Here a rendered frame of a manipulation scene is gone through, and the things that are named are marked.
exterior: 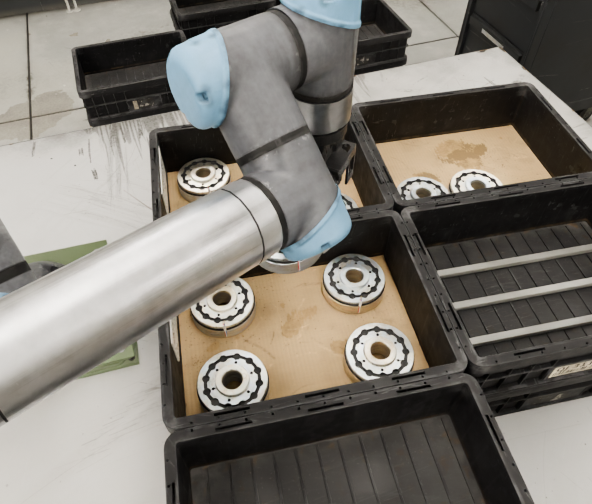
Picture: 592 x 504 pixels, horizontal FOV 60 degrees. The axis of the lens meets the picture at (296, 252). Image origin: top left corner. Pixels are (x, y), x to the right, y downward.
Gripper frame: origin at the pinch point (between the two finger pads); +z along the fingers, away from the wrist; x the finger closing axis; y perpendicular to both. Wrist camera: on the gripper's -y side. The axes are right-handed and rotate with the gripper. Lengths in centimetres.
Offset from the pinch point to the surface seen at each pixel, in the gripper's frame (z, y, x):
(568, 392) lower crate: 25, 9, -44
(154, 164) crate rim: 6.2, 10.2, 34.5
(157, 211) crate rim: 7.6, 1.7, 28.2
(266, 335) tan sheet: 16.2, -7.4, 3.2
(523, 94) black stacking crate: 8, 64, -22
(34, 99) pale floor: 100, 106, 199
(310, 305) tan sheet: 16.2, 0.7, -0.8
